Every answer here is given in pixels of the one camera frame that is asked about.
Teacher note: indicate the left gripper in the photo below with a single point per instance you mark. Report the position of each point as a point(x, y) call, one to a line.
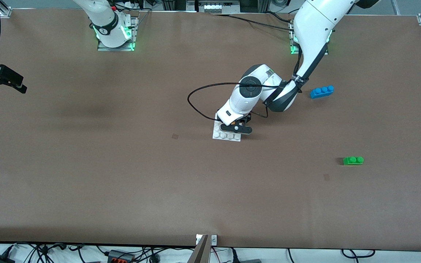
point(246, 118)

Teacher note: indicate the white studded base plate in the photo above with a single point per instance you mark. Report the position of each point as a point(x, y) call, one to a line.
point(227, 137)

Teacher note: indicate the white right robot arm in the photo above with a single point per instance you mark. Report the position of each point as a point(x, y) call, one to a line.
point(104, 25)

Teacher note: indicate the blue three-stud block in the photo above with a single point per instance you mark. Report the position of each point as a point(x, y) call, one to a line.
point(322, 92)

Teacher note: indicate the green two-stud block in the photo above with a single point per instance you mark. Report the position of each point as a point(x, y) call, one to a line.
point(353, 161)

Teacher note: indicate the white power strip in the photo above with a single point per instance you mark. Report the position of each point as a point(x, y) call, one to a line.
point(212, 7)

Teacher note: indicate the black power adapter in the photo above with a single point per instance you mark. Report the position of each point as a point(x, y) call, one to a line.
point(0, 259)

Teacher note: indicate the power adapter with orange plugs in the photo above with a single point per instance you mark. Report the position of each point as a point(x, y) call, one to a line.
point(121, 256)

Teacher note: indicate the metal pole clamp bracket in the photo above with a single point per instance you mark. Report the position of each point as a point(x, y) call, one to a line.
point(213, 240)

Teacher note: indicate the metal camera pole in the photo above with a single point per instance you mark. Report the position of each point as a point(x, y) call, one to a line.
point(200, 254)

